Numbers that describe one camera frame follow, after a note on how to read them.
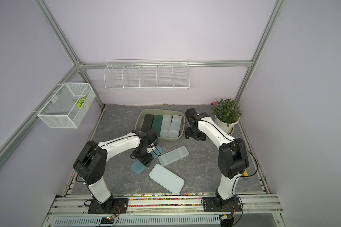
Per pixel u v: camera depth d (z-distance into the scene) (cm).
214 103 124
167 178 82
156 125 105
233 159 47
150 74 99
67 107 83
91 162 47
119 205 74
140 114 108
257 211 73
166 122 108
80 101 81
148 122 108
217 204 65
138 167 84
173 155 91
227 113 89
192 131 75
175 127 100
